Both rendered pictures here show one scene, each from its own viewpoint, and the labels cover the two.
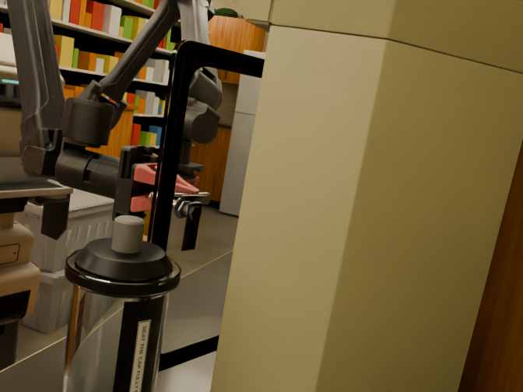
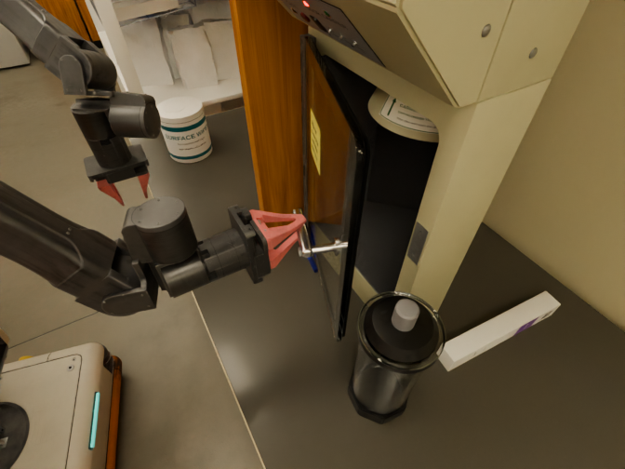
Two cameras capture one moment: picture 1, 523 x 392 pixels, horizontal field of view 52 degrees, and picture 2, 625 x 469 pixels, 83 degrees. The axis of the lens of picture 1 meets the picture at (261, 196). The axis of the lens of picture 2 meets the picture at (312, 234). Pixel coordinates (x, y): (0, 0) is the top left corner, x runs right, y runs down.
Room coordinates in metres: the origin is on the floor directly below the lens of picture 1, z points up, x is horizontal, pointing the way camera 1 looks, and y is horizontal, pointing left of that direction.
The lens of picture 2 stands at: (0.43, 0.36, 1.57)
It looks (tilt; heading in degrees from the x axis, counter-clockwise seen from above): 47 degrees down; 311
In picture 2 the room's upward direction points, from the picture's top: straight up
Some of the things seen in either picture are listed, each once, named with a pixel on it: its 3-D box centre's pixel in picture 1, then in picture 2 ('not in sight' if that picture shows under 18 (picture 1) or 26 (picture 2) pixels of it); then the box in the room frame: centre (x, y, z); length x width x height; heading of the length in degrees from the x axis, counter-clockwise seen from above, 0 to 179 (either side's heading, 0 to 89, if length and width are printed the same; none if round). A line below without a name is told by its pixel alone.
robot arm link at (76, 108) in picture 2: not in sight; (99, 119); (1.06, 0.18, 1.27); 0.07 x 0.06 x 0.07; 37
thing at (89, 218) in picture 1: (65, 224); not in sight; (2.78, 1.02, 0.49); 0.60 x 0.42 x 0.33; 161
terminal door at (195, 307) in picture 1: (241, 211); (323, 200); (0.70, 0.02, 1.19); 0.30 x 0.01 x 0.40; 142
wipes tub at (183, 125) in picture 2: not in sight; (185, 129); (1.34, -0.11, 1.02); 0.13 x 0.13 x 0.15
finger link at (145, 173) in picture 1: (163, 194); (276, 235); (0.70, 0.13, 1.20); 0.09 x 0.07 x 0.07; 71
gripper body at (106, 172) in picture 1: (119, 179); (229, 252); (0.72, 0.20, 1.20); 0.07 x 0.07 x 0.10; 71
